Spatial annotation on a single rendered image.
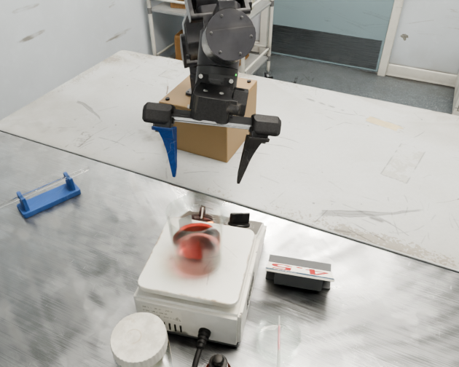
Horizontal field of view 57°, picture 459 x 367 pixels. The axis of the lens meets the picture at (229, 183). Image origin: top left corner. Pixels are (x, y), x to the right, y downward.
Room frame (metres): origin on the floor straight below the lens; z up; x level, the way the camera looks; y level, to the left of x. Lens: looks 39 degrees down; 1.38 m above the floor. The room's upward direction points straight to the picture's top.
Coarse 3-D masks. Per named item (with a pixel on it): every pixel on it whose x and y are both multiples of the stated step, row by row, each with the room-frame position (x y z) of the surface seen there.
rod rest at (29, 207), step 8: (64, 176) 0.58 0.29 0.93; (64, 184) 0.58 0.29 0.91; (72, 184) 0.56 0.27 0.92; (16, 192) 0.53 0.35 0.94; (48, 192) 0.56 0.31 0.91; (56, 192) 0.56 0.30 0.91; (64, 192) 0.56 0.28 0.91; (72, 192) 0.56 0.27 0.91; (80, 192) 0.57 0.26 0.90; (24, 200) 0.51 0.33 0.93; (32, 200) 0.54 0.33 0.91; (40, 200) 0.54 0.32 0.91; (48, 200) 0.54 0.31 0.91; (56, 200) 0.54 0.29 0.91; (64, 200) 0.55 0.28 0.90; (24, 208) 0.51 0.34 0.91; (32, 208) 0.52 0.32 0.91; (40, 208) 0.52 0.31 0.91; (24, 216) 0.50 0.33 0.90
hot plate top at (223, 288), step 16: (160, 240) 0.37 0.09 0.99; (224, 240) 0.37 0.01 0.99; (240, 240) 0.37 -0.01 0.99; (160, 256) 0.34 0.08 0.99; (224, 256) 0.34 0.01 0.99; (240, 256) 0.34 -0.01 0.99; (144, 272) 0.32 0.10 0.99; (160, 272) 0.32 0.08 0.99; (176, 272) 0.32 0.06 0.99; (224, 272) 0.32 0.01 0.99; (240, 272) 0.32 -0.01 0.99; (144, 288) 0.30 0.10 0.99; (160, 288) 0.30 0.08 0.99; (176, 288) 0.30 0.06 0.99; (192, 288) 0.30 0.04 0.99; (208, 288) 0.30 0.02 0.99; (224, 288) 0.30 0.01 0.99; (240, 288) 0.30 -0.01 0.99; (224, 304) 0.28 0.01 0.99
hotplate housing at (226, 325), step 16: (256, 240) 0.39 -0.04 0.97; (256, 256) 0.37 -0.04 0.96; (144, 304) 0.29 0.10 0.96; (160, 304) 0.29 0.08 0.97; (176, 304) 0.29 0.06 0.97; (192, 304) 0.29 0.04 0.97; (208, 304) 0.29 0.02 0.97; (240, 304) 0.29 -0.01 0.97; (176, 320) 0.29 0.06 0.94; (192, 320) 0.28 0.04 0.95; (208, 320) 0.28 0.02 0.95; (224, 320) 0.27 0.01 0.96; (240, 320) 0.27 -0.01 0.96; (192, 336) 0.29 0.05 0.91; (208, 336) 0.27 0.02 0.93; (224, 336) 0.27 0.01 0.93; (240, 336) 0.27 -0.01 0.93
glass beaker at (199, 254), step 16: (176, 208) 0.36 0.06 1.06; (192, 208) 0.37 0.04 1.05; (208, 208) 0.36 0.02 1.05; (224, 208) 0.34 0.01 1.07; (176, 224) 0.35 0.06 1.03; (176, 240) 0.32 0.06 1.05; (192, 240) 0.31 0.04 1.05; (208, 240) 0.31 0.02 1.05; (176, 256) 0.32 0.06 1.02; (192, 256) 0.31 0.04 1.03; (208, 256) 0.31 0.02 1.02; (192, 272) 0.31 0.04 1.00; (208, 272) 0.31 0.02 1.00
